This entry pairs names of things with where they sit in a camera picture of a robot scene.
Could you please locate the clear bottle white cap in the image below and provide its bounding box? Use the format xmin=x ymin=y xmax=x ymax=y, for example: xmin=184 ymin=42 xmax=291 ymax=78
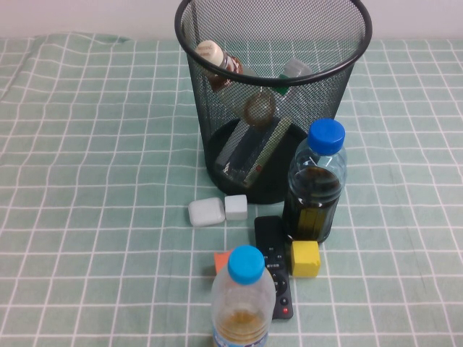
xmin=216 ymin=57 xmax=311 ymax=189

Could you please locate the clear bottle cream cap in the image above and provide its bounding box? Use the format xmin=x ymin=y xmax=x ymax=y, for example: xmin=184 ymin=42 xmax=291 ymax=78
xmin=195 ymin=39 xmax=276 ymax=132

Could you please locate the black mesh wastebasket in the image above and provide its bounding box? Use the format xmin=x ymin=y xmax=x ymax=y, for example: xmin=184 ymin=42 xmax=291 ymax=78
xmin=174 ymin=0 xmax=373 ymax=205

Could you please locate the grey cube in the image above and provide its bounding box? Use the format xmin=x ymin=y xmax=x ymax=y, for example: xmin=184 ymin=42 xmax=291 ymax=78
xmin=224 ymin=194 xmax=249 ymax=221

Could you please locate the white rounded case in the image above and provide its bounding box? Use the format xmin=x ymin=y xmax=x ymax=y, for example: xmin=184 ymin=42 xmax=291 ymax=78
xmin=187 ymin=197 xmax=226 ymax=228

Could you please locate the black remote control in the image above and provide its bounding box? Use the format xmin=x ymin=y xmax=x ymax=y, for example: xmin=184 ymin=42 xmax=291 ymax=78
xmin=254 ymin=215 xmax=294 ymax=320

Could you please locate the dark liquid bottle blue cap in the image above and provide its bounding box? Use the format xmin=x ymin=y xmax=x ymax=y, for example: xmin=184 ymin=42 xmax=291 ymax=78
xmin=281 ymin=118 xmax=349 ymax=244

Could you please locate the orange block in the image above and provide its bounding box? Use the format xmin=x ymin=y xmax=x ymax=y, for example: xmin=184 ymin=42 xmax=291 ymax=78
xmin=213 ymin=249 xmax=236 ymax=278

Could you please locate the yellow cube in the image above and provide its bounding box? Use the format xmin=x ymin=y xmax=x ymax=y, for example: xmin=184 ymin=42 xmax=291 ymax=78
xmin=291 ymin=240 xmax=321 ymax=278

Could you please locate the amber liquid bottle cyan cap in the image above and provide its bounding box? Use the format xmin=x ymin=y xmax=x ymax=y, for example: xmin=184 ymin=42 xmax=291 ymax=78
xmin=211 ymin=244 xmax=276 ymax=347

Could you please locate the green checked tablecloth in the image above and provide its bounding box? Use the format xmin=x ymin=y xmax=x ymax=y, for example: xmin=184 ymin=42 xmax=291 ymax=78
xmin=0 ymin=32 xmax=463 ymax=347

